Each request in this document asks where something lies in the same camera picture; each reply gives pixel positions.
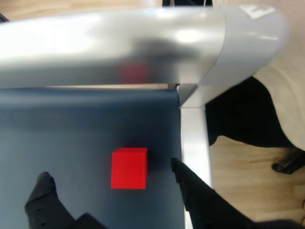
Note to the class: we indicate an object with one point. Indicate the black office chair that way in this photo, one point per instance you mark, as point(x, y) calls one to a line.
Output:
point(238, 114)

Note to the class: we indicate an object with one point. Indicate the dark grey mat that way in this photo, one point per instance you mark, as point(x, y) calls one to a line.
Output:
point(71, 131)

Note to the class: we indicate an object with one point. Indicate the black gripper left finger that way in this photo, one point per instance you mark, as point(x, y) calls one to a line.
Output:
point(45, 205)

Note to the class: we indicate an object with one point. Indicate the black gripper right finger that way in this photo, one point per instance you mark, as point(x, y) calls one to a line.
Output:
point(205, 205)

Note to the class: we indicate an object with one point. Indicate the red cube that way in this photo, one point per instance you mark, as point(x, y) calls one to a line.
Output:
point(128, 169)

